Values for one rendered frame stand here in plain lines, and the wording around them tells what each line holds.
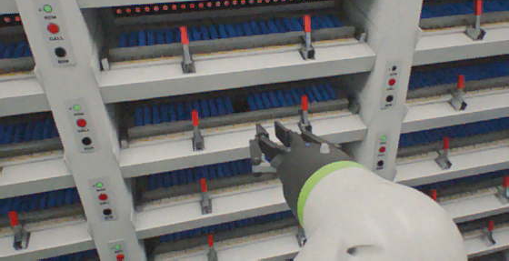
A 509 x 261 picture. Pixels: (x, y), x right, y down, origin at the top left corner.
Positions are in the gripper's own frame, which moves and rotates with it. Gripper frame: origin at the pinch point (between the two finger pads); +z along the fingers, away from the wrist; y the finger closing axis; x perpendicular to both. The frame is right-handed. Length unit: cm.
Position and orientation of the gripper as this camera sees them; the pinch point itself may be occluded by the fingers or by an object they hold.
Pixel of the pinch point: (272, 135)
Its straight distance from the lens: 61.4
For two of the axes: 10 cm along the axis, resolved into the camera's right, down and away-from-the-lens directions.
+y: 9.7, -1.4, 1.8
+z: -2.1, -2.3, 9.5
